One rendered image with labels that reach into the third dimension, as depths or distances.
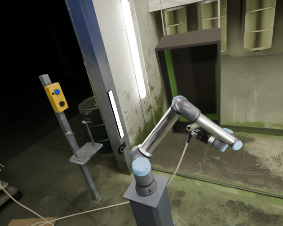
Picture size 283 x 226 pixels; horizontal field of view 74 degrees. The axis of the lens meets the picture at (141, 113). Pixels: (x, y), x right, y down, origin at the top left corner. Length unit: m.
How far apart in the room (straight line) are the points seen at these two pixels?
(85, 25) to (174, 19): 1.56
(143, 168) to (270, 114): 2.32
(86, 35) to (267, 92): 2.62
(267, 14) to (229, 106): 1.33
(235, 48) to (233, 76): 0.43
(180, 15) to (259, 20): 1.04
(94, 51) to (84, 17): 0.30
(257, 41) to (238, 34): 0.46
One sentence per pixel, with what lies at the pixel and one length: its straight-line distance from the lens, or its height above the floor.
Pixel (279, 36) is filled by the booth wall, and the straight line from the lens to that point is 3.45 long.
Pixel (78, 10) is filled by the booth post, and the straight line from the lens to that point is 2.05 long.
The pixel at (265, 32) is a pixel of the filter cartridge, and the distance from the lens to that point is 3.04.
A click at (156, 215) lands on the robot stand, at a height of 0.49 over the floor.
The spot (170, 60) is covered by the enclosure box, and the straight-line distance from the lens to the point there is 2.37.
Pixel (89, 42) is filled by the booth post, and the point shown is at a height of 1.81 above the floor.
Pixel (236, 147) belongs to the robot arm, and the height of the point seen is 0.83.
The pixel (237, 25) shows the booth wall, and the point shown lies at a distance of 3.41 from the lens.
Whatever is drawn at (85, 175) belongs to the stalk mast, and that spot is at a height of 0.46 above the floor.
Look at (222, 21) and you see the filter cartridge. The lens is 3.07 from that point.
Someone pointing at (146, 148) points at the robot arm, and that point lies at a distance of 1.63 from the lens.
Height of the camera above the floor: 1.93
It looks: 27 degrees down
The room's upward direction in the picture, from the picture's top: 12 degrees counter-clockwise
